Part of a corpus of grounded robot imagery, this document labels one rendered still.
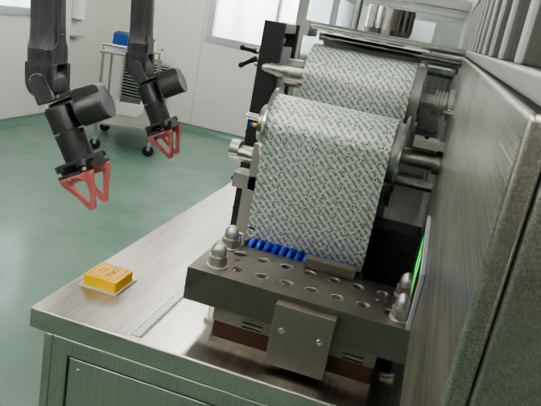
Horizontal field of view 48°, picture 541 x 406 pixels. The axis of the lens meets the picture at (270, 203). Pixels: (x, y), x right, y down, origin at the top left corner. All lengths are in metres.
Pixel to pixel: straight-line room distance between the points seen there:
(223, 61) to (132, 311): 6.05
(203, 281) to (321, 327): 0.21
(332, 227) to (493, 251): 0.90
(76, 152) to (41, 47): 0.20
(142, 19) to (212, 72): 5.48
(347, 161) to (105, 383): 0.58
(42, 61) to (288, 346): 0.67
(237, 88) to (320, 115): 5.92
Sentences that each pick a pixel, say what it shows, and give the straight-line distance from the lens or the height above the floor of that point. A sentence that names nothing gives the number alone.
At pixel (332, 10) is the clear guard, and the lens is 2.17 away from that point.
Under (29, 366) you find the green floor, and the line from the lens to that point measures 2.64.
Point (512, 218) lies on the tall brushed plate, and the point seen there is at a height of 1.40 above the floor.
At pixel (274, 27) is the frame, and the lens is 1.49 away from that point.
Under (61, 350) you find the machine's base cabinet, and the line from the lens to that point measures 1.17.
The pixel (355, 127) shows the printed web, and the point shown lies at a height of 1.29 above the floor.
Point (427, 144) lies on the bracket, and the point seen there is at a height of 1.28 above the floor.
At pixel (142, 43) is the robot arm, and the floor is 1.32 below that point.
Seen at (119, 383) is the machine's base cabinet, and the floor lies 0.81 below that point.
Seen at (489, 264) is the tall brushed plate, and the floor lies 1.37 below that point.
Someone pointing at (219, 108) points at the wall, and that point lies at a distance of 7.15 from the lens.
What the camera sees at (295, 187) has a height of 1.16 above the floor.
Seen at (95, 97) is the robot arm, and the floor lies 1.25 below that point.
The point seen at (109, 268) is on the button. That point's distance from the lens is 1.27.
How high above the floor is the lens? 1.46
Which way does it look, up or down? 17 degrees down
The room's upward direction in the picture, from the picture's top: 11 degrees clockwise
